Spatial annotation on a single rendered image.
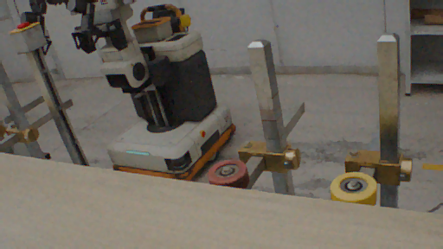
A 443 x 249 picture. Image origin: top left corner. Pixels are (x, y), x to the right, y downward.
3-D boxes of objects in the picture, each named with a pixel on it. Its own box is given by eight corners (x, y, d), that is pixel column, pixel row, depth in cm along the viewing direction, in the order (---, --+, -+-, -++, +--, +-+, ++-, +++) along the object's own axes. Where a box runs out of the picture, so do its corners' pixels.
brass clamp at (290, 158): (251, 156, 98) (247, 138, 95) (303, 161, 92) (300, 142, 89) (240, 170, 93) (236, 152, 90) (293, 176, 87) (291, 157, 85)
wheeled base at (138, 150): (169, 127, 308) (160, 98, 295) (239, 131, 280) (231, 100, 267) (112, 175, 258) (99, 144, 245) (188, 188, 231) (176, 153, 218)
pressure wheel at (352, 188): (369, 251, 67) (369, 201, 62) (327, 241, 71) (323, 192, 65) (382, 221, 73) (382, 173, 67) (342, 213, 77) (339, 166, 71)
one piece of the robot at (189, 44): (163, 117, 293) (130, 9, 250) (224, 120, 269) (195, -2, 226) (135, 139, 268) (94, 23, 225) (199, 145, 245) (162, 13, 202)
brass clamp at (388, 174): (351, 166, 87) (349, 146, 84) (412, 171, 81) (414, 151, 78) (344, 182, 82) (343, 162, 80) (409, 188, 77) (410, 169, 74)
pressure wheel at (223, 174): (261, 218, 80) (251, 172, 74) (224, 230, 79) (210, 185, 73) (250, 196, 87) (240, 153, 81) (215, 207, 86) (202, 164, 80)
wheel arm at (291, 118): (295, 113, 113) (292, 99, 111) (306, 113, 112) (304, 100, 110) (224, 209, 81) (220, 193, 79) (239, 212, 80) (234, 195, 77)
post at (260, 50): (285, 218, 103) (253, 38, 78) (298, 220, 101) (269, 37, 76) (281, 226, 100) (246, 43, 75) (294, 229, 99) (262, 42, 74)
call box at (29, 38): (35, 48, 110) (27, 24, 106) (48, 46, 107) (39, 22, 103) (17, 56, 105) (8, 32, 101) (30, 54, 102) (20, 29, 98)
